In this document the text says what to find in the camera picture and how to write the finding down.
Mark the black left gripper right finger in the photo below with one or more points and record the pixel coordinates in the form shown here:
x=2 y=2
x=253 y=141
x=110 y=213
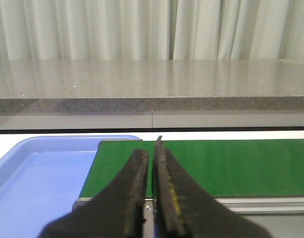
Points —
x=185 y=210

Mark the green conveyor belt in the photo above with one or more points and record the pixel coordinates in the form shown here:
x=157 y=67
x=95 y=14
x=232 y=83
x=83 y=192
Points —
x=222 y=167

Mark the grey stone counter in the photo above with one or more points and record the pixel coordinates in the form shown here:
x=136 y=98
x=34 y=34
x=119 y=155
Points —
x=152 y=94

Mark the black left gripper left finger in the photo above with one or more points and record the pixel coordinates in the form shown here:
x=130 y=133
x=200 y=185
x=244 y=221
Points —
x=115 y=212

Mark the aluminium conveyor frame rail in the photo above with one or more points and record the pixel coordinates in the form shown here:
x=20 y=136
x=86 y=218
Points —
x=251 y=205

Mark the blue plastic tray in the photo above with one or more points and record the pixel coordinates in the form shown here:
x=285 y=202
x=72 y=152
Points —
x=40 y=178

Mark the white pleated curtain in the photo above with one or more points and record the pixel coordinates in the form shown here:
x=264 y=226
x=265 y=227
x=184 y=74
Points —
x=151 y=29

